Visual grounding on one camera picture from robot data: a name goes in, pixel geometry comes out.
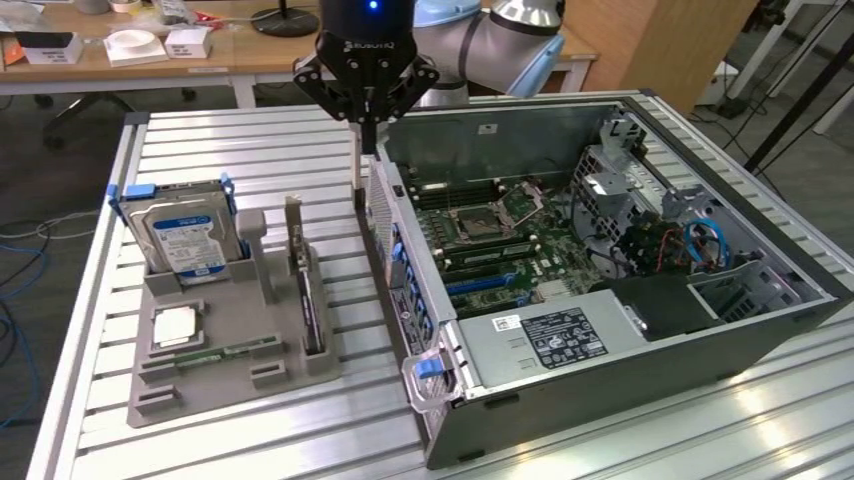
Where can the small white labelled box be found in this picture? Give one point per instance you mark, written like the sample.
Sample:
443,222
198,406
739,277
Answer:
188,44

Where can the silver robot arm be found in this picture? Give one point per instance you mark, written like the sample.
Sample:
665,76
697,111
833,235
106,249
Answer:
514,50

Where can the metal drive cage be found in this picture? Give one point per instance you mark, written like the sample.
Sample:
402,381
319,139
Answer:
603,185

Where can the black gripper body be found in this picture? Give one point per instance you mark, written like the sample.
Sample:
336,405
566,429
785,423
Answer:
367,60

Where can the grey parts rack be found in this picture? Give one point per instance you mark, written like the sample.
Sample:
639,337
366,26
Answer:
220,390

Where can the orange box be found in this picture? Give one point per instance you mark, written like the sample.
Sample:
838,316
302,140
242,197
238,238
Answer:
9,52

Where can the silver CPU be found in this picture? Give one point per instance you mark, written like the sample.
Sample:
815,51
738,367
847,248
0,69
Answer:
175,325

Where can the white square tape holder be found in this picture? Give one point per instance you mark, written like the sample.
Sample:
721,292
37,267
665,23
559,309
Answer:
136,47

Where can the clear plastic bag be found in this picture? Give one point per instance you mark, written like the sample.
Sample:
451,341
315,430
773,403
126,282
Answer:
174,12

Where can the metal socket cover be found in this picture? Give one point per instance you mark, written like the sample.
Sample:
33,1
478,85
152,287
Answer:
523,200

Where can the wooden cabinet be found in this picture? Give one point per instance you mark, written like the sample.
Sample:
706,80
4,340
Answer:
694,45

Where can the white desk frame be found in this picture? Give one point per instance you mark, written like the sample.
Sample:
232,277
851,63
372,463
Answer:
755,55

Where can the wooden desk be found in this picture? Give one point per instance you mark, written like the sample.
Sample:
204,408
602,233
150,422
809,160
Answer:
100,72
267,55

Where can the black slanted pole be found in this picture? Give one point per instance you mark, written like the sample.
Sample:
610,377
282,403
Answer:
801,102

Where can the black lamp base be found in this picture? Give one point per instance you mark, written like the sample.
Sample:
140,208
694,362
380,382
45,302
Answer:
283,25

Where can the dark grey PC case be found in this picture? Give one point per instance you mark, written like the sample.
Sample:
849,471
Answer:
601,400

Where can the green RAM stick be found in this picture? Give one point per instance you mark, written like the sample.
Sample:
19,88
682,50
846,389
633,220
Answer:
200,358

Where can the black chair base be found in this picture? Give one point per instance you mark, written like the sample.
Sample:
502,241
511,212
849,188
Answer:
87,107

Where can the blue expansion slot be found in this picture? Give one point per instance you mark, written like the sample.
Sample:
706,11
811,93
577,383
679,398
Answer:
480,285

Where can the blue case latch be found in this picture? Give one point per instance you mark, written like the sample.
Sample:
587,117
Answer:
428,371

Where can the grey power supply unit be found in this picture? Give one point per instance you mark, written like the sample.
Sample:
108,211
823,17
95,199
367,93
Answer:
567,360

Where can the grey disk bay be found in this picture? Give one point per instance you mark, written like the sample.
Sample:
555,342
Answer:
734,295

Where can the green motherboard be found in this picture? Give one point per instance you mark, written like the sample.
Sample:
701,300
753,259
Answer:
554,260

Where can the white box with black lid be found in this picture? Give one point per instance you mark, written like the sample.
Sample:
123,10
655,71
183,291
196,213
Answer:
49,47

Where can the CPU socket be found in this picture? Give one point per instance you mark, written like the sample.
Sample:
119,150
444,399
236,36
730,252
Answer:
482,222

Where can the grey cup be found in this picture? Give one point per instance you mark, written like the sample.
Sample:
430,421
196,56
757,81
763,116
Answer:
92,6

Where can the hard disk in blue caddy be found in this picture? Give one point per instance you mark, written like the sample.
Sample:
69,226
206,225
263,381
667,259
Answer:
187,240

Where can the black graphics card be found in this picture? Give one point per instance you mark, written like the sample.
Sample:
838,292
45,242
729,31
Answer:
310,310

